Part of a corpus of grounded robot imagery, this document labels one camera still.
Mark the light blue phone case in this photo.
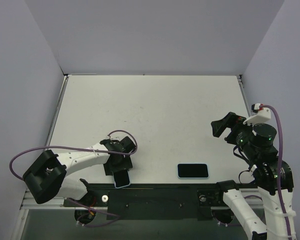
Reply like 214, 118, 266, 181
176, 163, 210, 180
113, 170, 131, 189

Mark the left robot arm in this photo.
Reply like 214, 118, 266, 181
22, 136, 138, 206

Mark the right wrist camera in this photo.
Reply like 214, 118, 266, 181
243, 103, 271, 126

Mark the black table front rail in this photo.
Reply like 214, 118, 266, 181
78, 183, 227, 221

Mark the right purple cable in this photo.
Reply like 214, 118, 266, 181
261, 104, 295, 240

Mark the purple cable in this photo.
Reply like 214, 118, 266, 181
261, 104, 295, 240
9, 129, 138, 182

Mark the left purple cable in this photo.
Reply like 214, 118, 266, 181
9, 129, 138, 182

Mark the aluminium table frame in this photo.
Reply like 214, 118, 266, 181
9, 74, 68, 240

